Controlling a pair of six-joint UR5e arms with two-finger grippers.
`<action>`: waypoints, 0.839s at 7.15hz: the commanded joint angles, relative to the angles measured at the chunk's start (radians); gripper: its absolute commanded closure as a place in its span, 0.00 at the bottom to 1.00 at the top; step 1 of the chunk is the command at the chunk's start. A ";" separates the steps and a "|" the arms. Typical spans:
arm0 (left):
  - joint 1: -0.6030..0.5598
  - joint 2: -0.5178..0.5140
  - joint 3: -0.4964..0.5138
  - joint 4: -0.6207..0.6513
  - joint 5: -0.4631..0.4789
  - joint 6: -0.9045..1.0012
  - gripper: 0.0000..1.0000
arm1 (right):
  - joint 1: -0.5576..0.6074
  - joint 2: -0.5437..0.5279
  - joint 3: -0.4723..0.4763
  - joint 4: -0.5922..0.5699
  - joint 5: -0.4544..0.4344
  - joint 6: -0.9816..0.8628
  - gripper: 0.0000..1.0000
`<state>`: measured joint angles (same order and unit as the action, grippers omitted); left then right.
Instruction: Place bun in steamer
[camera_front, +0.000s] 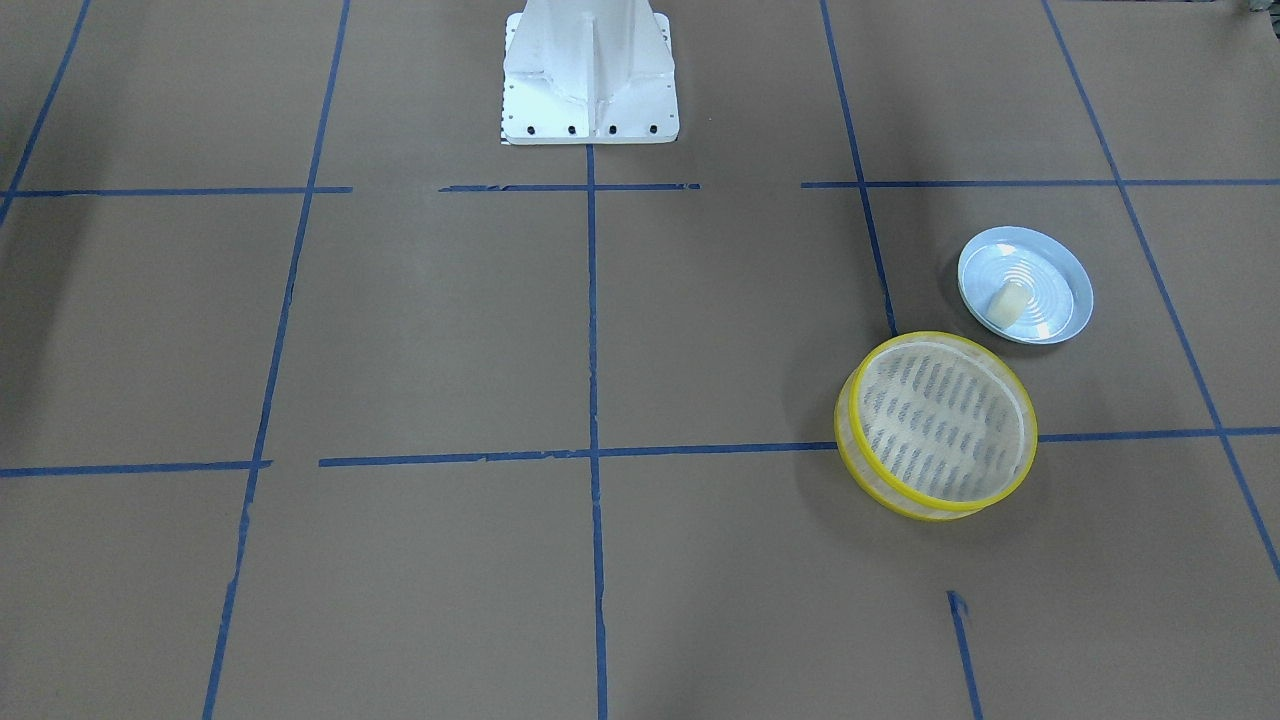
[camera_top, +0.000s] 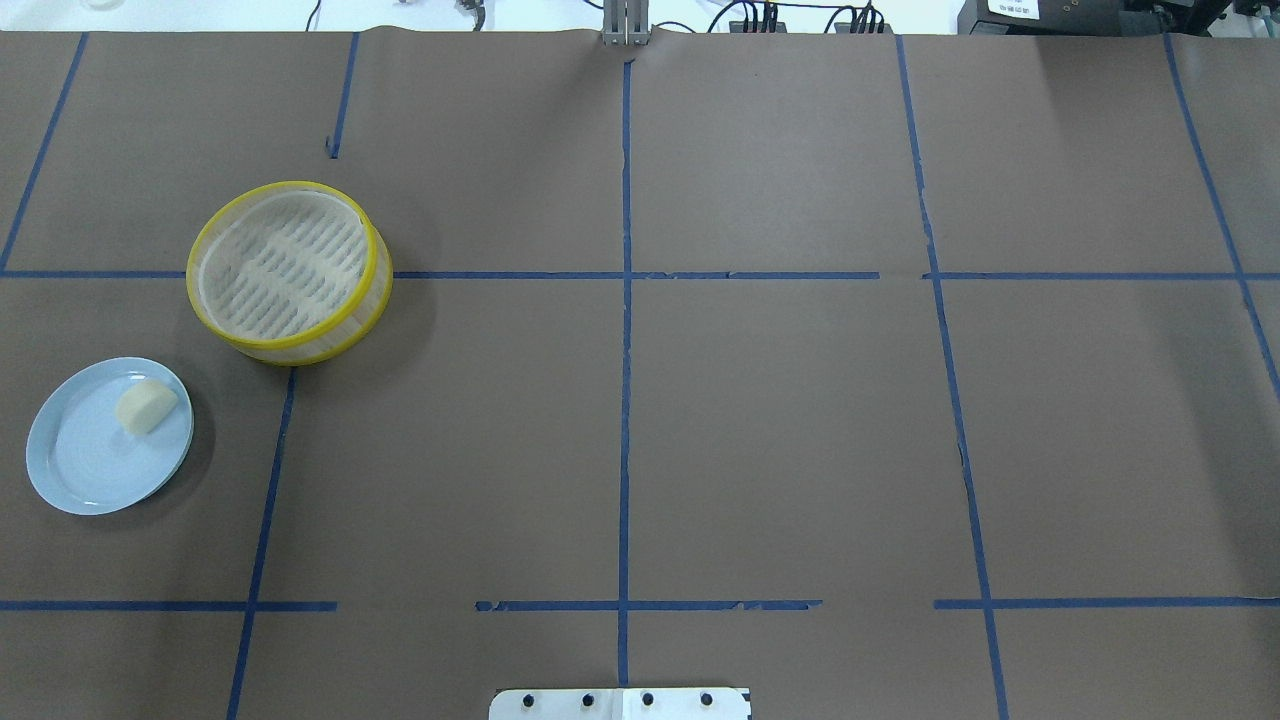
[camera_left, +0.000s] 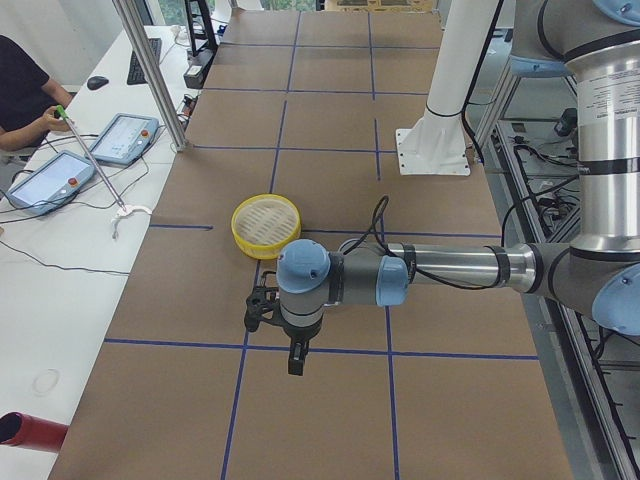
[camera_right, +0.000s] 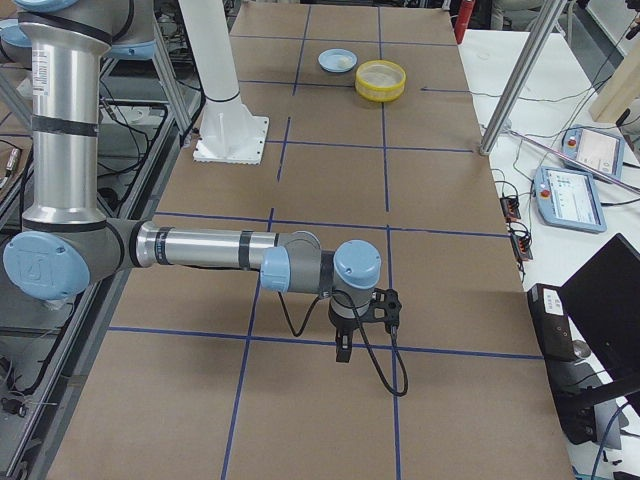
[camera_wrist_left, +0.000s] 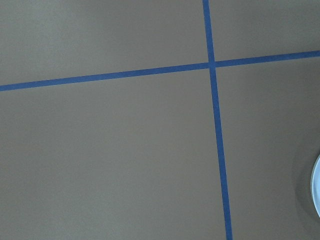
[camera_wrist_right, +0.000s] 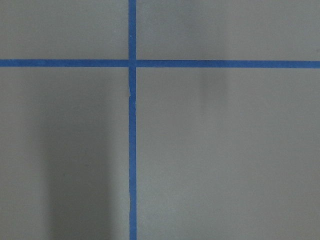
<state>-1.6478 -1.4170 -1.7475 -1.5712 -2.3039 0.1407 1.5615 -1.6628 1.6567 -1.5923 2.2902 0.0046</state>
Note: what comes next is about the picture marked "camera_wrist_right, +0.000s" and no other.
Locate blue tape grid lines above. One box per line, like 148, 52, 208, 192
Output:
0, 0, 320, 240

